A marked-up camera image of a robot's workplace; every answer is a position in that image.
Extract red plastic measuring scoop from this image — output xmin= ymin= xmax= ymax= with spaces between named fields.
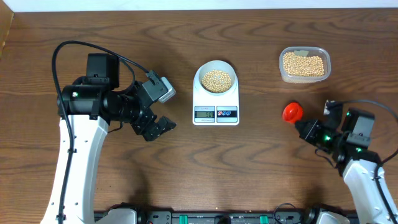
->
xmin=282 ymin=102 xmax=303 ymax=124

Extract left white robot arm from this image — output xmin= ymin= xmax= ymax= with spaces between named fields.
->
xmin=42 ymin=54 xmax=176 ymax=223

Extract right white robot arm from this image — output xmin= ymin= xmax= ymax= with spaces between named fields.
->
xmin=294 ymin=101 xmax=397 ymax=223

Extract white digital kitchen scale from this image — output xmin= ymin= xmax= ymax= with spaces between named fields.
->
xmin=192 ymin=79 xmax=240 ymax=126

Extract soybeans in bowl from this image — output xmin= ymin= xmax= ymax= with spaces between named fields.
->
xmin=201 ymin=70 xmax=232 ymax=93

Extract pale blue round bowl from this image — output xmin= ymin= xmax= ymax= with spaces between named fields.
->
xmin=194 ymin=60 xmax=238 ymax=95

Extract yellow soybeans pile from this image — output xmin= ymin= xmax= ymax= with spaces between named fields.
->
xmin=282 ymin=52 xmax=325 ymax=77

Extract clear plastic food container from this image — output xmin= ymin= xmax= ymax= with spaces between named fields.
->
xmin=279 ymin=47 xmax=331 ymax=84

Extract right black cable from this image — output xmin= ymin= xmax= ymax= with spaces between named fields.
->
xmin=326 ymin=99 xmax=398 ymax=224

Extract black cable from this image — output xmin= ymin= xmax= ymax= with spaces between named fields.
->
xmin=51 ymin=40 xmax=156 ymax=224
xmin=326 ymin=99 xmax=398 ymax=224

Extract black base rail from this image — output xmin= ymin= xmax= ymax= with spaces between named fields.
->
xmin=93 ymin=210 xmax=358 ymax=224

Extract left black cable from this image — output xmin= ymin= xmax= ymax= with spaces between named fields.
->
xmin=51 ymin=40 xmax=156 ymax=224

